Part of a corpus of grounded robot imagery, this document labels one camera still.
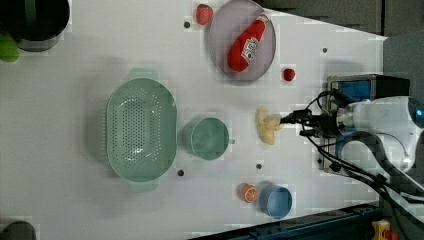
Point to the dark round object corner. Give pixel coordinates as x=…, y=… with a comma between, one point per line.
x=19, y=230

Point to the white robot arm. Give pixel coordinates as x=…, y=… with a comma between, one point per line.
x=397, y=121

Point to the green utensil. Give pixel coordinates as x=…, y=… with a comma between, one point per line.
x=8, y=48

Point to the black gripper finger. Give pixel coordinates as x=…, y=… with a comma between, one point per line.
x=287, y=119

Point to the blue bowl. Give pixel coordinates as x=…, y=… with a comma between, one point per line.
x=275, y=201

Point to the peeled toy banana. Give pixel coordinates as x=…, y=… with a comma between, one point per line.
x=268, y=126

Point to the toy orange half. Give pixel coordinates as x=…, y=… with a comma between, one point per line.
x=249, y=193

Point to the green mug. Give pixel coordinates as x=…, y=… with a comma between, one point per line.
x=206, y=138

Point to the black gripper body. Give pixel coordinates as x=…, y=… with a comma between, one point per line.
x=323, y=125

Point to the red toy strawberry near plate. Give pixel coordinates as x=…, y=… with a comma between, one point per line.
x=204, y=14

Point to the grey round plate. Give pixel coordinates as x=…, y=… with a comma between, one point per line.
x=227, y=24

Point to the yellow clamp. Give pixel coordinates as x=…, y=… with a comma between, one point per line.
x=383, y=231

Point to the red ketchup bottle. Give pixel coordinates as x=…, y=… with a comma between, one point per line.
x=244, y=48

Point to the red toy strawberry on table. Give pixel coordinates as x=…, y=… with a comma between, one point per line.
x=288, y=74

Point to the green perforated colander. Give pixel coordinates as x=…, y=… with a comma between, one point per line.
x=141, y=134

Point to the black cylindrical container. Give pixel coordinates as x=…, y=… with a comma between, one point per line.
x=35, y=25

